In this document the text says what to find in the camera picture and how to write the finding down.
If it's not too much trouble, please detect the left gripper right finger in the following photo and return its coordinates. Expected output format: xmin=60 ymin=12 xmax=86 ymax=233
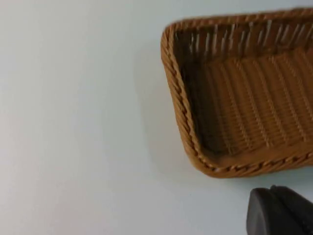
xmin=270 ymin=185 xmax=313 ymax=235

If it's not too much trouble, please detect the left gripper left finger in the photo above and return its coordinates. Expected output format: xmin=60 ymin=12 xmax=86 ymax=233
xmin=246 ymin=187 xmax=307 ymax=235

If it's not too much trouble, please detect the brown wicker basket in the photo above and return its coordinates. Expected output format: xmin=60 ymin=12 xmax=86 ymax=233
xmin=160 ymin=8 xmax=313 ymax=179

